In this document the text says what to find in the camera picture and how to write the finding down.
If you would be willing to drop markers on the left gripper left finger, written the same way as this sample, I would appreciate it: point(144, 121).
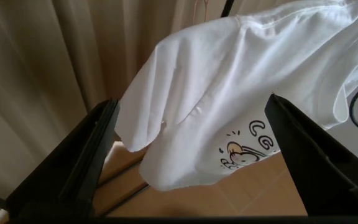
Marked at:
point(48, 183)

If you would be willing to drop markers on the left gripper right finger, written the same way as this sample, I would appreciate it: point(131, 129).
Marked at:
point(322, 186)

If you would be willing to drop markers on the white printed t-shirt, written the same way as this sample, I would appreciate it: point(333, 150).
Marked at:
point(228, 77)

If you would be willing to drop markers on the pink clothes hanger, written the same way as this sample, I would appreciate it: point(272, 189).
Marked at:
point(194, 11)

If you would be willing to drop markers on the black clothes rack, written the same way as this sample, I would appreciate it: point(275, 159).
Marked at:
point(227, 7)

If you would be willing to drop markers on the beige curtain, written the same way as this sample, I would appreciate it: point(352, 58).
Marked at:
point(42, 62)

